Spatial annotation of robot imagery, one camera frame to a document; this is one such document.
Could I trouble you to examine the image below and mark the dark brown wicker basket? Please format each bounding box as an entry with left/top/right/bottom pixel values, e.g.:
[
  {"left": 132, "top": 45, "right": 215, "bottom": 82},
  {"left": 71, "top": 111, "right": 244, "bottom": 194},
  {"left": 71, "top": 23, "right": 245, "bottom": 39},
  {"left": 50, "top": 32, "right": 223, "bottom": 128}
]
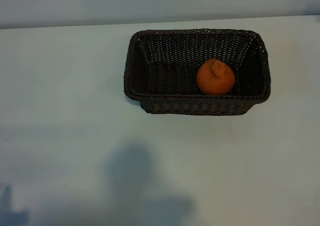
[{"left": 123, "top": 28, "right": 272, "bottom": 116}]

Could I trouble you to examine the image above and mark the orange fruit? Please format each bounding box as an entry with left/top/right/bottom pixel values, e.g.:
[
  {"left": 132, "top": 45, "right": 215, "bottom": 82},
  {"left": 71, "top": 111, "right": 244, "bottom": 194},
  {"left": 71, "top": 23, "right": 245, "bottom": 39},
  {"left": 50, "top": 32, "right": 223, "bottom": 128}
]
[{"left": 196, "top": 58, "right": 236, "bottom": 96}]

